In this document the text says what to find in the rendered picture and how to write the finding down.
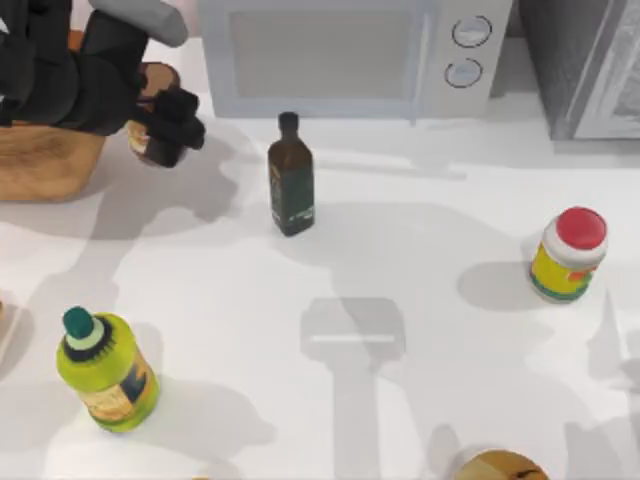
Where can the brown jar with brown lid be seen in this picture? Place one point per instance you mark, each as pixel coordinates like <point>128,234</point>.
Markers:
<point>159,77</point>

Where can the wooden basket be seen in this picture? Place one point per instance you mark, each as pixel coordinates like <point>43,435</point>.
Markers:
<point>45,160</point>

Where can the dark green bottle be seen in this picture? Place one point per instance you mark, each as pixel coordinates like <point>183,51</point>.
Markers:
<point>292,185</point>

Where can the pale microwave oven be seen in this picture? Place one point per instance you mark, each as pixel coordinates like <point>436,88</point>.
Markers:
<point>325,55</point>

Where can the yellow-green bottle with green cap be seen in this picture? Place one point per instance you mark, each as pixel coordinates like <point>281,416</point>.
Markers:
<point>110,375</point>

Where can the round microwave knob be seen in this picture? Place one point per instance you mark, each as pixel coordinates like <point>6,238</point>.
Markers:
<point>464,73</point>
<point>472,30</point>

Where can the yellow jar with red lid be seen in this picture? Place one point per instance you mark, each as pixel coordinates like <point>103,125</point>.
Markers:
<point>567,265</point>

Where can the grey cabinet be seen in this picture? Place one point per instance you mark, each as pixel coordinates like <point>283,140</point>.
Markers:
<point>590,65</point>

